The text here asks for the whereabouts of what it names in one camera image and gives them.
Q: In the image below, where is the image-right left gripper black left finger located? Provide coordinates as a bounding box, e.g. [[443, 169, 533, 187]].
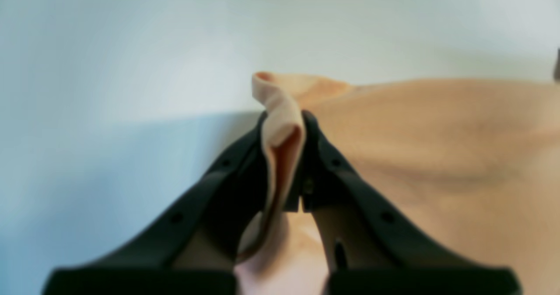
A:
[[43, 112, 268, 295]]

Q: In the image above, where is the peach orange T-shirt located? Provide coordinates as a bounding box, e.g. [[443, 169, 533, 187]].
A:
[[236, 72, 560, 295]]

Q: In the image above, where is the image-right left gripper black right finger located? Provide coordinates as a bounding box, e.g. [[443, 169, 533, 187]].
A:
[[284, 111, 523, 295]]

